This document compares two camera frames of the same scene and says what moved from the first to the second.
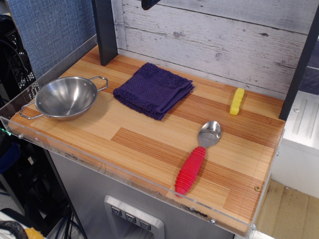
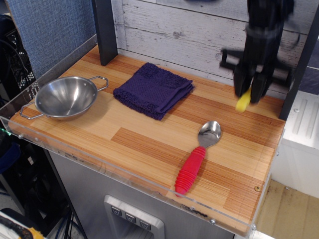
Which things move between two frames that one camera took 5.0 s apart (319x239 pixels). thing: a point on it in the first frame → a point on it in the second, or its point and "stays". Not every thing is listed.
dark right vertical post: (306, 57) stays
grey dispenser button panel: (125, 220) stays
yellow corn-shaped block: (236, 102) → (243, 101)
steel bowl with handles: (65, 98) stays
